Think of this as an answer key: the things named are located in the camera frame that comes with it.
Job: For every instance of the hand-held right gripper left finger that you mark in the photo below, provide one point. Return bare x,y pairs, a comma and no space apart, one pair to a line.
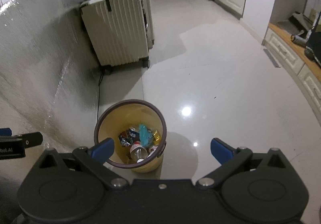
103,150

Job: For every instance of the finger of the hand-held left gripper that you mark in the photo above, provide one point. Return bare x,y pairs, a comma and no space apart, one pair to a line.
32,139
5,132

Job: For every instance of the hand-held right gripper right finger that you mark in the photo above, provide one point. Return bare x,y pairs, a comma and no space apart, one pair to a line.
221,151

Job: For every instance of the crushed blue can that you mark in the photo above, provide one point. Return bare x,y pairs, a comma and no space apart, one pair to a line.
126,138

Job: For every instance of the yellow plastic trash bin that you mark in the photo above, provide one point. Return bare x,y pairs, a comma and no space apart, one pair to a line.
110,123

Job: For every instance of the clear bottle with red label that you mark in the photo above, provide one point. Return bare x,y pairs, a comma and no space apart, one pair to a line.
138,151

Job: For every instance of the teal plastic lid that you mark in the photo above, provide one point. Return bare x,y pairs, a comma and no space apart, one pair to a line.
145,136

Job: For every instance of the gold foil wrapper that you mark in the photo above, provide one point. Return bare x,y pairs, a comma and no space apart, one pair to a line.
157,136

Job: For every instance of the silver foil table cover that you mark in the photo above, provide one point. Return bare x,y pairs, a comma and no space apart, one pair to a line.
37,63

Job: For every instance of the white drawer bench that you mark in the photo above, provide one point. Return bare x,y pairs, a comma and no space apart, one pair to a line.
288,51

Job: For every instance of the cream hard-shell suitcase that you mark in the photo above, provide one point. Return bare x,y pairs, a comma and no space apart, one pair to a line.
117,28

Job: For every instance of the black printed cushion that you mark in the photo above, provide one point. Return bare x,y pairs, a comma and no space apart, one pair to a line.
314,43

